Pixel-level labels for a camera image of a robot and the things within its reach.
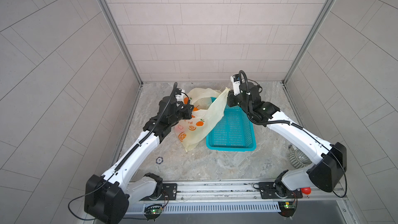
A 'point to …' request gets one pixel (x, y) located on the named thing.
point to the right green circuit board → (287, 208)
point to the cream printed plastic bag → (208, 109)
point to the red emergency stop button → (306, 190)
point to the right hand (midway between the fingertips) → (226, 91)
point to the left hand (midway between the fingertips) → (198, 105)
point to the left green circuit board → (152, 211)
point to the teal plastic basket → (235, 132)
